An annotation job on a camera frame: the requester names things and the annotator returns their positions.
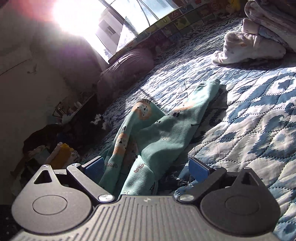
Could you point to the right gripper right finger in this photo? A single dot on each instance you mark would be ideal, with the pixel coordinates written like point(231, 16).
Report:
point(197, 180)

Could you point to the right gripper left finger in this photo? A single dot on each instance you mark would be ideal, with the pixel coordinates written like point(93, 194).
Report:
point(85, 178)

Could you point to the teal printed baby garment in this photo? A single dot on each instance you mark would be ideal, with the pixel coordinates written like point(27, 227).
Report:
point(149, 141)

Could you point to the white folded baby clothes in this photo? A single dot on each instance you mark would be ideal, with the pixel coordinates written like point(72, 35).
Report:
point(254, 41)

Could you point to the yellow cloth item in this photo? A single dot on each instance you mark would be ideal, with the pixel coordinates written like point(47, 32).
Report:
point(59, 156)

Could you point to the black white plush toy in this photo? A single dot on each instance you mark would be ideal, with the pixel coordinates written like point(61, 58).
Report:
point(102, 123)

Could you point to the blue white quilted bedspread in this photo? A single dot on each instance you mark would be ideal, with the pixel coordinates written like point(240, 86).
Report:
point(251, 122)

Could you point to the purple pillow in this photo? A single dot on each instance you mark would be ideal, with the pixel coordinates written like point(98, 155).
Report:
point(123, 73)

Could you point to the pile of folded blankets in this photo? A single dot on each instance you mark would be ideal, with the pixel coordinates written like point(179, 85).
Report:
point(271, 19)

